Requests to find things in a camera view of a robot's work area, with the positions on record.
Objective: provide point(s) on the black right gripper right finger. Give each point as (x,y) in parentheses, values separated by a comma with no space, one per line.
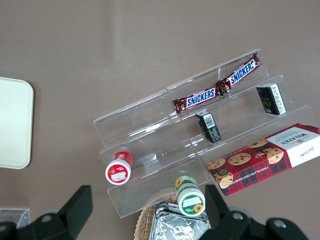
(225,215)

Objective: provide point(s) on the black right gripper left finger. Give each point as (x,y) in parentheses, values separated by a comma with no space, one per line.
(75,211)

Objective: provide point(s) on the foil wrapped sandwich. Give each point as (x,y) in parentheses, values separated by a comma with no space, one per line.
(175,225)

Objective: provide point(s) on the woven wicker basket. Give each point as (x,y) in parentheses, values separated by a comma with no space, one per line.
(146,220)

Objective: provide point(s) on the cream plastic tray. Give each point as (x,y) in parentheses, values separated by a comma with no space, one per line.
(12,122)

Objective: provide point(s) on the green lidded sunflower cup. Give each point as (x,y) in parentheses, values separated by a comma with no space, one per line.
(190,197)

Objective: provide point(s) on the clear plastic box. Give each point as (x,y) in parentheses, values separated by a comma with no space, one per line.
(15,216)

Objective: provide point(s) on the red lidded yogurt cup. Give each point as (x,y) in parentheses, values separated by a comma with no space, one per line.
(120,168)

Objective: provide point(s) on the Walkers chocolate chip shortbread box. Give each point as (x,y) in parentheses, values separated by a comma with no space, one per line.
(265,157)

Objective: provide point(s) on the small black box with barcode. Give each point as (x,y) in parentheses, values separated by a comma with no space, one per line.
(208,127)

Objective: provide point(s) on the clear acrylic tiered display stand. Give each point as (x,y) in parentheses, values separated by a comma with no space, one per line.
(160,140)

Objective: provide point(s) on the Snickers chocolate bar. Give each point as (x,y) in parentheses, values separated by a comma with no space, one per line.
(198,98)
(241,72)

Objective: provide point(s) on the black box with white side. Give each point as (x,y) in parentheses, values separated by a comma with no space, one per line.
(271,98)

